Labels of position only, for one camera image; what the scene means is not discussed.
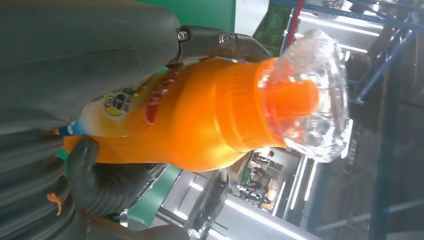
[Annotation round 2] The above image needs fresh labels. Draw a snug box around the small orange tape scrap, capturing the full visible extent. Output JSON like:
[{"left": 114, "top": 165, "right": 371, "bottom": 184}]
[{"left": 46, "top": 192, "right": 63, "bottom": 217}]

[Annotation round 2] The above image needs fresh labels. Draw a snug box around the orange detergent bottle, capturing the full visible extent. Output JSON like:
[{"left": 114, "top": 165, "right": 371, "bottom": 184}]
[{"left": 54, "top": 28, "right": 351, "bottom": 174}]

